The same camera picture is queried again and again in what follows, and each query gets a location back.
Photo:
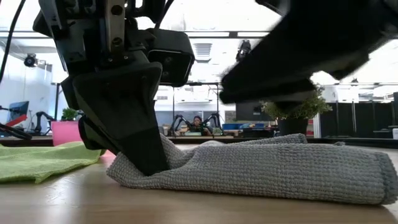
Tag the green microfiber towel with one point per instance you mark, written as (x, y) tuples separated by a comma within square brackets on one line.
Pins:
[(37, 161)]

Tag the person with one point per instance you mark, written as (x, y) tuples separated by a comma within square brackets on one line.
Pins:
[(198, 126)]

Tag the black partition panels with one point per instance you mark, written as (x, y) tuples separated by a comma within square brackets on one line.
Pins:
[(342, 118)]

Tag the background computer monitor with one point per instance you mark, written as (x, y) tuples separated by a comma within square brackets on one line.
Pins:
[(18, 108)]

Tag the potted artificial plant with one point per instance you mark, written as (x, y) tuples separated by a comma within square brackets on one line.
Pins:
[(292, 127)]

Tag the black metal stand frame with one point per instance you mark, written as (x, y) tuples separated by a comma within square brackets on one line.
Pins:
[(57, 102), (199, 83)]

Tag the white post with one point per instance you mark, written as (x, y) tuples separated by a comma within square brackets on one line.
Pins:
[(317, 126)]

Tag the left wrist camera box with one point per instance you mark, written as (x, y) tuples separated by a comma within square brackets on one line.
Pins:
[(174, 56)]

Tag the black background robot arm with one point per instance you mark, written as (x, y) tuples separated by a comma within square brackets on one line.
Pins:
[(214, 119), (175, 123), (40, 119)]

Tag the white container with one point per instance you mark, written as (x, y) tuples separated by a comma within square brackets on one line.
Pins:
[(395, 133)]

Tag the red angled bar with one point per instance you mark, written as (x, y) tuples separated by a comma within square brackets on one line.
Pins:
[(18, 119)]

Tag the blue storage bin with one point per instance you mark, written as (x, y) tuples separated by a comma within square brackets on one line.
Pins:
[(233, 126)]

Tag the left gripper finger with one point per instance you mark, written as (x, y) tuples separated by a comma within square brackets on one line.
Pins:
[(87, 137), (124, 109)]

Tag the black background screen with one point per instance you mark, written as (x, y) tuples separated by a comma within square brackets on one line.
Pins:
[(248, 113)]

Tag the black ceiling spot camera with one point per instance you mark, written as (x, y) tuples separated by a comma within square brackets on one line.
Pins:
[(30, 61), (244, 49)]

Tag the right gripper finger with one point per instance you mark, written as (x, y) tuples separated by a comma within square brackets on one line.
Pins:
[(264, 71)]

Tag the grey microfiber towel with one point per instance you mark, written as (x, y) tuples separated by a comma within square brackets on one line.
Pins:
[(264, 171)]

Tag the small background plant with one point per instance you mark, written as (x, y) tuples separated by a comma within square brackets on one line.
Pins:
[(70, 113)]

